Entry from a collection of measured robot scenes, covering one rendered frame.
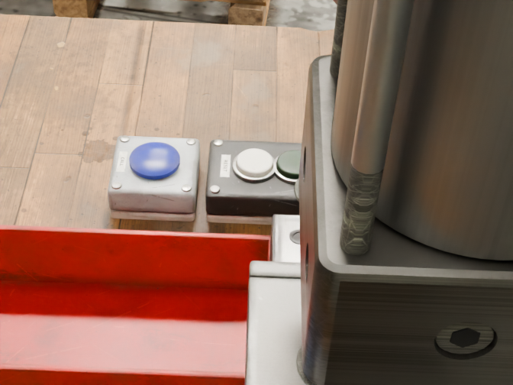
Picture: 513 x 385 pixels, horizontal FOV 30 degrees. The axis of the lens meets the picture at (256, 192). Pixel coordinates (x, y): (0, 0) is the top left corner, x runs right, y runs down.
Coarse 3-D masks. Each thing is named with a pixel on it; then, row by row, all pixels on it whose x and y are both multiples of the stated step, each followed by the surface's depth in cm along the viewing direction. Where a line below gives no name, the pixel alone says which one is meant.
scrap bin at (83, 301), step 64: (0, 256) 68; (64, 256) 68; (128, 256) 68; (192, 256) 68; (256, 256) 68; (0, 320) 68; (64, 320) 68; (128, 320) 68; (192, 320) 68; (0, 384) 59; (64, 384) 59; (128, 384) 59; (192, 384) 59
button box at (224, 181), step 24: (216, 144) 78; (240, 144) 78; (264, 144) 78; (288, 144) 78; (216, 168) 76; (216, 192) 74; (240, 192) 74; (264, 192) 74; (288, 192) 74; (216, 216) 75; (240, 216) 75; (264, 216) 75
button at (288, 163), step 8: (288, 152) 76; (296, 152) 76; (280, 160) 76; (288, 160) 76; (296, 160) 76; (280, 168) 75; (288, 168) 75; (296, 168) 75; (288, 176) 75; (296, 176) 75
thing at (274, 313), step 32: (288, 224) 43; (288, 256) 41; (256, 288) 35; (288, 288) 35; (256, 320) 34; (288, 320) 34; (256, 352) 33; (288, 352) 33; (256, 384) 32; (288, 384) 32
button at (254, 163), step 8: (248, 152) 76; (256, 152) 76; (264, 152) 76; (240, 160) 75; (248, 160) 75; (256, 160) 75; (264, 160) 75; (272, 160) 76; (240, 168) 75; (248, 168) 75; (256, 168) 75; (264, 168) 75; (272, 168) 76; (256, 176) 75
